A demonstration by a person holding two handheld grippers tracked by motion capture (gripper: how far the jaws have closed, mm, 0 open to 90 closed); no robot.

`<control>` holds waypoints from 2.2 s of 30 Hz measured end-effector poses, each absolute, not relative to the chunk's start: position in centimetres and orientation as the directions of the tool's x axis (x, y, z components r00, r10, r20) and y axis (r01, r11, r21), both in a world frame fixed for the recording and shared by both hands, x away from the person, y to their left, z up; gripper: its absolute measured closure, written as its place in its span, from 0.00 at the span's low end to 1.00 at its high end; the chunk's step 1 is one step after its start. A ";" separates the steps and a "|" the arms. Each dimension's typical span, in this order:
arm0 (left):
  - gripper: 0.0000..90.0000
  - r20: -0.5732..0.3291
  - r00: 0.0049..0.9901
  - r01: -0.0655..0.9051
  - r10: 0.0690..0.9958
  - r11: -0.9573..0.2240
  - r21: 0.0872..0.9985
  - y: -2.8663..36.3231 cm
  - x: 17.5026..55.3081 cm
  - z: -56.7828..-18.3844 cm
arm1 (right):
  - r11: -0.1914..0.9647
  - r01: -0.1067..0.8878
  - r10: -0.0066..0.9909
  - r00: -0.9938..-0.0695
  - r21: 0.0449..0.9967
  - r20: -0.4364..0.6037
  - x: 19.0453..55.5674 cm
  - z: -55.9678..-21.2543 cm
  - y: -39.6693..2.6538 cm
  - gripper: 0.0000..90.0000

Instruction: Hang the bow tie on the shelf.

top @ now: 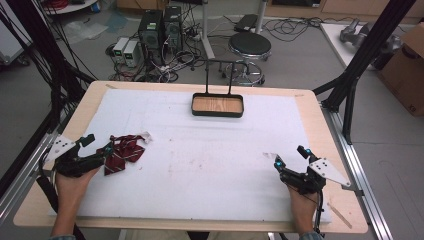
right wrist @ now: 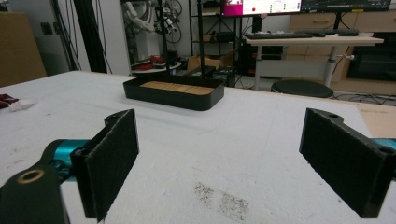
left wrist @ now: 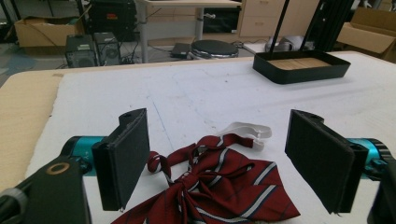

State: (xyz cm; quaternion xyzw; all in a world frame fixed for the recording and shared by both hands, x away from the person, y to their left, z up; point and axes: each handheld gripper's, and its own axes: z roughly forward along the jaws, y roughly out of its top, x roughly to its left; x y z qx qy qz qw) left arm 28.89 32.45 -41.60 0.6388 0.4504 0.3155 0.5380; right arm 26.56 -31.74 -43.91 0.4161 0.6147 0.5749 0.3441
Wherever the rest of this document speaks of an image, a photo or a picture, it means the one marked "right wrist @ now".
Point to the brown cardboard box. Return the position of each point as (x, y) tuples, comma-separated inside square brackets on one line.
[(204, 62)]

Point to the computer monitor with pink window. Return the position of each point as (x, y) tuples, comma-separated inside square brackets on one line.
[(262, 6)]

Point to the light wooden desk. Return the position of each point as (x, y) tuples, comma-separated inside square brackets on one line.
[(314, 51)]

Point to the black tray with wooden bottom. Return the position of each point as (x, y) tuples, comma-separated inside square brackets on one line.
[(174, 92)]

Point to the black shelf rack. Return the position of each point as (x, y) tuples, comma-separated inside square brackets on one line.
[(214, 28)]

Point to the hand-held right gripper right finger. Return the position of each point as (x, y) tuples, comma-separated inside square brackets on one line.
[(345, 158)]

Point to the black round stool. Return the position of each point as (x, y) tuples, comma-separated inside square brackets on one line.
[(301, 89)]

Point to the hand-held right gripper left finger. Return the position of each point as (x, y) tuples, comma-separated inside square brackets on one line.
[(107, 161)]

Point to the black metal stand pole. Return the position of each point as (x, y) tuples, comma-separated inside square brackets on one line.
[(201, 39)]

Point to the dark computer monitor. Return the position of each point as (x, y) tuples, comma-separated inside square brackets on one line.
[(345, 5)]

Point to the red and white cloth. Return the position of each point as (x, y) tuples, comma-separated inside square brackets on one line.
[(14, 102)]

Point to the black keyboard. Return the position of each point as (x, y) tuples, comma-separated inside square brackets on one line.
[(327, 32), (278, 35)]

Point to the brown wooden board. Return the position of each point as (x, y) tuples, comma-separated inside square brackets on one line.
[(18, 48)]

